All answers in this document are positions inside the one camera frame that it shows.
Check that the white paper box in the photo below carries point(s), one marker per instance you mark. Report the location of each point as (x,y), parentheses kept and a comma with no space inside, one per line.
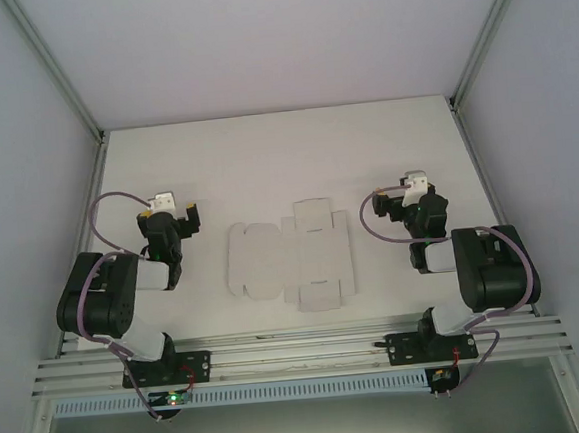
(273,258)

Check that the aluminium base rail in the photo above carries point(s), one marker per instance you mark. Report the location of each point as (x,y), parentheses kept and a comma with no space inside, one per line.
(300,348)

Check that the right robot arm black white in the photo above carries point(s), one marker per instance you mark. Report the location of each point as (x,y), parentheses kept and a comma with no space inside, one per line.
(499,270)

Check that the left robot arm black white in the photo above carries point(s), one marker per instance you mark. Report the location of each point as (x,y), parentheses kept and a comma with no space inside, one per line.
(100,301)

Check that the aluminium frame post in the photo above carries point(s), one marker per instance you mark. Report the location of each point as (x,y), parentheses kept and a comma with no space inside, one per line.
(488,30)
(57,69)

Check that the circuit board with green light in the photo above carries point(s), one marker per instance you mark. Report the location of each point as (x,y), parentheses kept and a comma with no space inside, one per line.
(173,398)

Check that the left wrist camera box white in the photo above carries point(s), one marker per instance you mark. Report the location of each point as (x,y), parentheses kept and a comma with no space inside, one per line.
(162,201)

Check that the small circuit board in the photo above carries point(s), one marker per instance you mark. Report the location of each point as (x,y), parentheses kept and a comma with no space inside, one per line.
(440,376)

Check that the small black connector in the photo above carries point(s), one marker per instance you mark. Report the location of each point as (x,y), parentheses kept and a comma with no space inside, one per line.
(380,344)

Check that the aluminium table side rail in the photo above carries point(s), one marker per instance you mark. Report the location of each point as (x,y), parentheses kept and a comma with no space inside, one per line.
(91,212)
(487,181)

